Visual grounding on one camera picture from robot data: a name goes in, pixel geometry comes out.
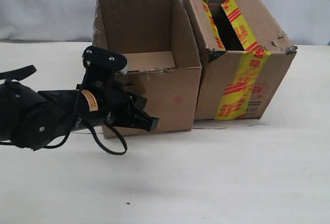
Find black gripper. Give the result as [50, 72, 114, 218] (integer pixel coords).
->
[77, 80, 159, 132]

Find plain cardboard box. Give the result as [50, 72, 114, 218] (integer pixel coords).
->
[93, 0, 202, 133]

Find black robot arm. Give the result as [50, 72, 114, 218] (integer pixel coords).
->
[1, 80, 159, 155]

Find cardboard box with yellow tape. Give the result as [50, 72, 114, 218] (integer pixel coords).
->
[183, 0, 297, 120]

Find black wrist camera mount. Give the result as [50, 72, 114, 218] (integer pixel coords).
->
[82, 45, 128, 80]

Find black cable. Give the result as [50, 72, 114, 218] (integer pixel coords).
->
[43, 61, 128, 156]

